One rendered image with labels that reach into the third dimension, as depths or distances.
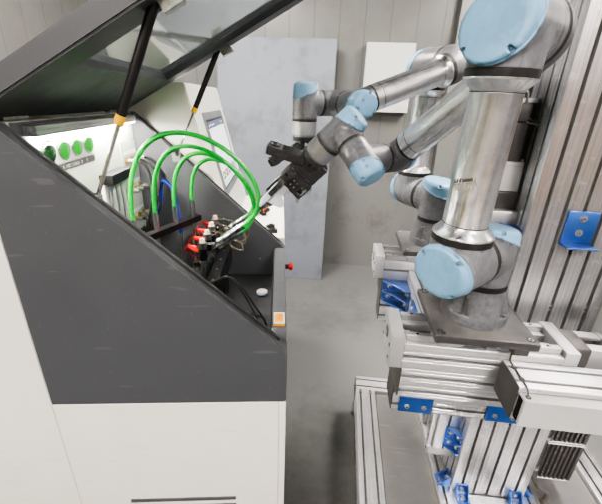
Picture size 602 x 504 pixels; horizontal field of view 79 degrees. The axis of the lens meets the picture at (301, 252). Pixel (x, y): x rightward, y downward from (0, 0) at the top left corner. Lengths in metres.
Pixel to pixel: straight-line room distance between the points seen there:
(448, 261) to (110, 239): 0.67
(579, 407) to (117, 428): 1.07
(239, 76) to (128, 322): 2.66
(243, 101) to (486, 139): 2.72
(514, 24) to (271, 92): 2.67
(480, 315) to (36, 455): 1.18
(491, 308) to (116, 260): 0.82
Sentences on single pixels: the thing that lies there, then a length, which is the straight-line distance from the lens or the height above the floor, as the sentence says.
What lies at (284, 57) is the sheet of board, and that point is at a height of 1.81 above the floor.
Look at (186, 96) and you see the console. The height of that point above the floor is 1.50.
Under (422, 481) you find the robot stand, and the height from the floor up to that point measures 0.21.
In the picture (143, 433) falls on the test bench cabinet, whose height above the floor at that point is 0.69.
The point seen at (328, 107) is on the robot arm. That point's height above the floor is 1.49.
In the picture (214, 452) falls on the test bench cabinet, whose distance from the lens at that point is 1.15.
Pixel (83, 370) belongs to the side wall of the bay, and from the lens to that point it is 1.04.
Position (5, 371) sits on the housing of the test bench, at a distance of 1.13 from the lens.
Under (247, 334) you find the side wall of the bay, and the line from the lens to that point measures 0.88.
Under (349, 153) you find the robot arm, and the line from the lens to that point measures 0.91.
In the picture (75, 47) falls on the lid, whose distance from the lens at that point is 0.78.
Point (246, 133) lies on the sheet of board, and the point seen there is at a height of 1.23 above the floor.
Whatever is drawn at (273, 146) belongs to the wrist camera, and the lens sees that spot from 1.01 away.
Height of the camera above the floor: 1.51
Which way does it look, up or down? 23 degrees down
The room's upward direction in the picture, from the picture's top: 2 degrees clockwise
